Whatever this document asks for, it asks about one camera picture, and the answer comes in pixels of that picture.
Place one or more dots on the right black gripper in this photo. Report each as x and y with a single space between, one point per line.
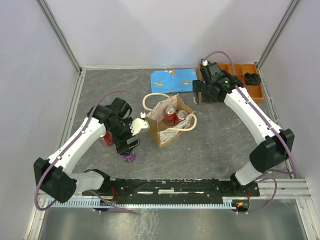
209 100

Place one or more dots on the burlap canvas bag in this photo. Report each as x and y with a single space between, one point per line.
159 131

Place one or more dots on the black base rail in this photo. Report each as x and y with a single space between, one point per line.
175 191

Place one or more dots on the red cola can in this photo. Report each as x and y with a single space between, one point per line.
180 116
169 115
106 140

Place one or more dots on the orange wooden compartment tray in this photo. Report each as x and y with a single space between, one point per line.
245 71

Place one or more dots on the dark rolled item right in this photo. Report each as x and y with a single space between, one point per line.
252 79

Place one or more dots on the blue patterned cloth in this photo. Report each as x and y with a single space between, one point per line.
173 80

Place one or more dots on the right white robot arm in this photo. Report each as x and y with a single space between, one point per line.
274 145

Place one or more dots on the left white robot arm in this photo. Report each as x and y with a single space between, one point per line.
55 176

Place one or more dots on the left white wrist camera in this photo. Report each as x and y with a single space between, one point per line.
139 124

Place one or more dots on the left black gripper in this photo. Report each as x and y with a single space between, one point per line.
124 148

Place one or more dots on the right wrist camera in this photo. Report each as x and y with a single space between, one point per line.
211 73

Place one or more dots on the purple soda can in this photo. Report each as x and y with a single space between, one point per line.
131 157

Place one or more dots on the aluminium frame rail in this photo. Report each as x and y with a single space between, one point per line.
291 188

